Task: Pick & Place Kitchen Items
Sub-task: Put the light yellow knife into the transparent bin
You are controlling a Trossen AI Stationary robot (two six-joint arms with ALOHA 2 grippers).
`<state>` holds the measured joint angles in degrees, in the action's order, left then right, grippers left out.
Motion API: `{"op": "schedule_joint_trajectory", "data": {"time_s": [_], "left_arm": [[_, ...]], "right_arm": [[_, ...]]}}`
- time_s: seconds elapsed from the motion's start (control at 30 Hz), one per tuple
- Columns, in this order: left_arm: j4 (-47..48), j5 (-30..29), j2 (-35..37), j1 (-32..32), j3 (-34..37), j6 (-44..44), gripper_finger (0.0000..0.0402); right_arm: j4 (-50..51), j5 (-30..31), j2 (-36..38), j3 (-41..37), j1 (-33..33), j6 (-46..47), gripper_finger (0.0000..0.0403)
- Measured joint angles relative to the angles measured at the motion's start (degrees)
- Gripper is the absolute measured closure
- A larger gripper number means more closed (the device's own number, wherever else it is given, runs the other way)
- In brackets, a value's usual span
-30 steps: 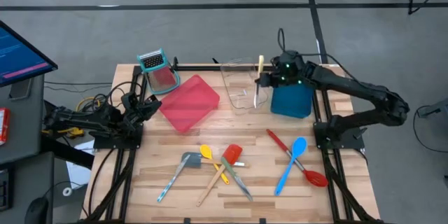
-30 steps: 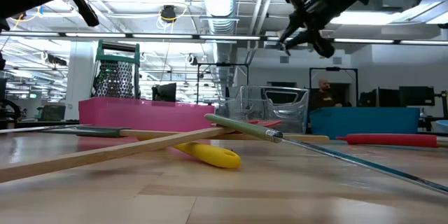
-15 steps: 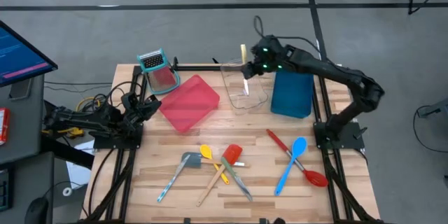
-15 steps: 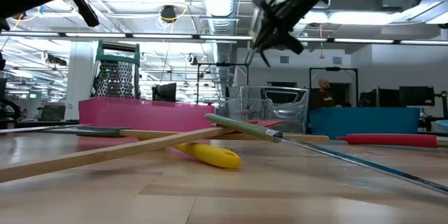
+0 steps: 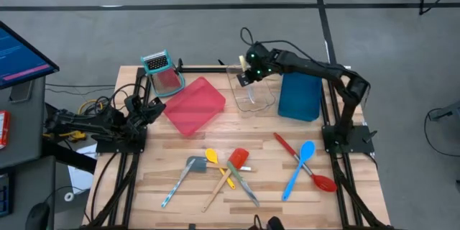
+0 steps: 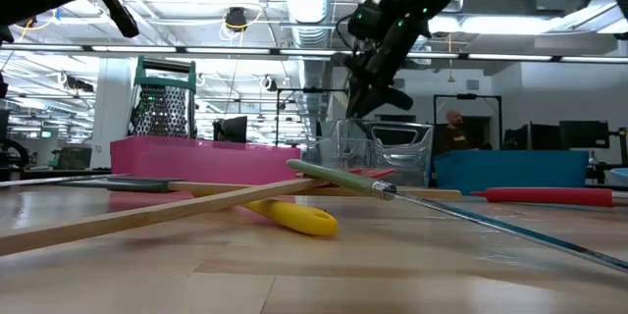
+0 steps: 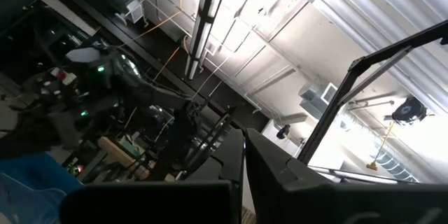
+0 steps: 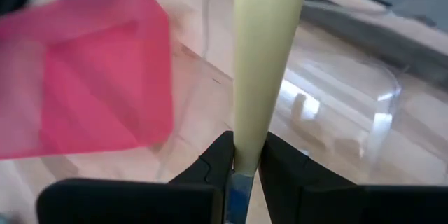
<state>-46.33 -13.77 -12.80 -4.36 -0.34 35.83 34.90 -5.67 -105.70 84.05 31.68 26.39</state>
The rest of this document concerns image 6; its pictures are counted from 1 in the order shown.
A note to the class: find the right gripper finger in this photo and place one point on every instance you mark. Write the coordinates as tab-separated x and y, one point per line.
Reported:
372	103
354	103

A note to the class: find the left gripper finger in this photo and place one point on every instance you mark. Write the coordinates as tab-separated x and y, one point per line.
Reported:
121	17

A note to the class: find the yellow plastic spoon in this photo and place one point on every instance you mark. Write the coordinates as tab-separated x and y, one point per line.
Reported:
304	218

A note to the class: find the red silicone utensil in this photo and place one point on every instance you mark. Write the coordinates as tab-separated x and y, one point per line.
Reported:
539	196

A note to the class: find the clear plastic bin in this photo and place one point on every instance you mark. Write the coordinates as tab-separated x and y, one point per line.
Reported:
392	157

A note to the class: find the black crossbar with light strips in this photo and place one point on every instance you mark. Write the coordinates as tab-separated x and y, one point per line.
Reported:
184	49

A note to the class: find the person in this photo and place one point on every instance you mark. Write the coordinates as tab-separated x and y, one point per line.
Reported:
454	137

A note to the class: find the small black monitor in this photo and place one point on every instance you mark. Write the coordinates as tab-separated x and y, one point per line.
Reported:
233	130

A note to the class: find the dark box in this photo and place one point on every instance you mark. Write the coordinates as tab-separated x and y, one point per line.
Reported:
71	157

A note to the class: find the blue plastic bin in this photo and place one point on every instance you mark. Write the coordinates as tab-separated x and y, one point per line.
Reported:
515	169

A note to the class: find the pink plastic bin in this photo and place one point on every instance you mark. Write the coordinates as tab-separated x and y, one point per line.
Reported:
196	162

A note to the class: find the black monitor pair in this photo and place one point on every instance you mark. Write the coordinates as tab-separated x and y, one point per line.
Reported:
532	137

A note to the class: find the black round equipment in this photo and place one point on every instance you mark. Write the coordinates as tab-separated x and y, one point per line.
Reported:
12	154

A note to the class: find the wide black monitor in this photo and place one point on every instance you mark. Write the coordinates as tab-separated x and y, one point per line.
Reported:
584	134

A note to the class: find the light blue object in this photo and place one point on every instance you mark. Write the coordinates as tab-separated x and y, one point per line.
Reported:
619	175

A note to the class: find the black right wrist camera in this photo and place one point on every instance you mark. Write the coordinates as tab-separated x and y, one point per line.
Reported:
368	22

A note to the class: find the thin black frame stand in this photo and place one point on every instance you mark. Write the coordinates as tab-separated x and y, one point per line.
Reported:
314	90

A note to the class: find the vertical silver ventilation duct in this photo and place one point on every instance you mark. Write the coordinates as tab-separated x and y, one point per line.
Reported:
309	0

